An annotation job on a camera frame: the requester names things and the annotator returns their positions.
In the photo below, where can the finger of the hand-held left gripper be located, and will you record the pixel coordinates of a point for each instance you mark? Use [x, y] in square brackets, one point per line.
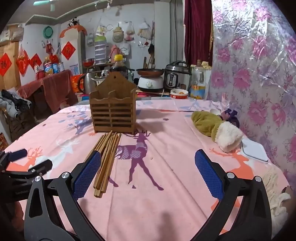
[18, 154]
[41, 165]

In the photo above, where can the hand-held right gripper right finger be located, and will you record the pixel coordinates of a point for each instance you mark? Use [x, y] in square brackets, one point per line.
[208, 173]

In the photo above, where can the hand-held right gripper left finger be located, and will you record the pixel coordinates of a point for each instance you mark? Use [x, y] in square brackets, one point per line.
[89, 172]

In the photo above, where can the pile of wooden chopsticks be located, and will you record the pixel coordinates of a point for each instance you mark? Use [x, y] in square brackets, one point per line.
[108, 153]

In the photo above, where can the wooden slatted chopstick holder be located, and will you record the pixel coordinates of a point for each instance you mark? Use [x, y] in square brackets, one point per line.
[112, 113]

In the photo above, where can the red printed box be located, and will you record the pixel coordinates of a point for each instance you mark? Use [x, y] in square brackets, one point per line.
[1, 140]

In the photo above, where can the pink deer printed tablecloth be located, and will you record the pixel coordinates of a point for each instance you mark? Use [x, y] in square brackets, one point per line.
[161, 162]

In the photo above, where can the green white plush slipper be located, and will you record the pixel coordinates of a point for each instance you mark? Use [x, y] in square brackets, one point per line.
[208, 122]

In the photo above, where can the pile of grey black clothes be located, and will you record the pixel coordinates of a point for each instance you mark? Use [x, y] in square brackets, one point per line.
[13, 103]

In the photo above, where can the purple cloth scrunchie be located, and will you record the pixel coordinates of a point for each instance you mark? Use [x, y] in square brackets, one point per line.
[232, 115]

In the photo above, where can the white knitted cloth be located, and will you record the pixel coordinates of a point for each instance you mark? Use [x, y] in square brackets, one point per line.
[275, 190]

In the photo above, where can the red cloth covered table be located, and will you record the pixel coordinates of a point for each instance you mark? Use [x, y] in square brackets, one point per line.
[53, 88]

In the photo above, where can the wooden cabinet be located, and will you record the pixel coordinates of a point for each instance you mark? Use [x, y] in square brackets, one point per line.
[11, 78]

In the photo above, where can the red white bowl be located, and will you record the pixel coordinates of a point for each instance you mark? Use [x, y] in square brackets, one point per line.
[179, 93]

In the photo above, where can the steel kettle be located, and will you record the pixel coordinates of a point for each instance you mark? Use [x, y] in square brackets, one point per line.
[89, 83]

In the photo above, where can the yellow cooking oil bottle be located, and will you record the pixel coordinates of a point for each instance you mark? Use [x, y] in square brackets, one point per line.
[48, 68]

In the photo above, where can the red diamond paper decoration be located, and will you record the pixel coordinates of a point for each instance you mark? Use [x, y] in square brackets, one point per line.
[68, 51]
[4, 64]
[35, 61]

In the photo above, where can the red plastic bag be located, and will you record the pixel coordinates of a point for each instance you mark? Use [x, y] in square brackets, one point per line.
[22, 61]

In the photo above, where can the clear plastic oil bottle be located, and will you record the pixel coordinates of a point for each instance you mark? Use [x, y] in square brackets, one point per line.
[197, 81]

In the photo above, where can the blue white can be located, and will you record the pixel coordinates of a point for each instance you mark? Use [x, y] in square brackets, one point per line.
[61, 67]

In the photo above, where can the silver black pressure cooker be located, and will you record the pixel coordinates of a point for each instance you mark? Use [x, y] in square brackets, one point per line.
[177, 77]

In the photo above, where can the white electric cooker base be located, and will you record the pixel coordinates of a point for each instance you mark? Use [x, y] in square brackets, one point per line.
[150, 83]

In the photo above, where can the red metal bowl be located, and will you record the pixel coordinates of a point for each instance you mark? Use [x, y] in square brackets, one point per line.
[88, 62]

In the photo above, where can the dark sauce bottle yellow cap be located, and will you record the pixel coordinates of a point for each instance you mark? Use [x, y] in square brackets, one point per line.
[118, 61]

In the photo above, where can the copper frying pan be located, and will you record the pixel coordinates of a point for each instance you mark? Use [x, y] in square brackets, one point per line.
[149, 71]

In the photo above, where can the green white striped container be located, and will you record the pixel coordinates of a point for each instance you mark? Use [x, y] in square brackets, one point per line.
[100, 49]

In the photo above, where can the green round plate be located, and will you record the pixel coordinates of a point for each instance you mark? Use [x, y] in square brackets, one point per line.
[47, 32]

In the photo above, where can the black hanging ladle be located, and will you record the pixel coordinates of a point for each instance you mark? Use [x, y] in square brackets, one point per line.
[151, 47]

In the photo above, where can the dark red curtain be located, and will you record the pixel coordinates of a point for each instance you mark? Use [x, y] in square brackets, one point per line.
[197, 32]

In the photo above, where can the yellow woven hanging bag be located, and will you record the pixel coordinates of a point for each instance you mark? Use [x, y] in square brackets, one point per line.
[118, 33]

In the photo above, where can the panda plush toy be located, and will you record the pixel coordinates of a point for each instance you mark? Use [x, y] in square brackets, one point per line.
[73, 22]

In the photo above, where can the floral plastic wall sheet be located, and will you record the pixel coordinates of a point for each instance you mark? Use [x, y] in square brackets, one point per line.
[254, 69]

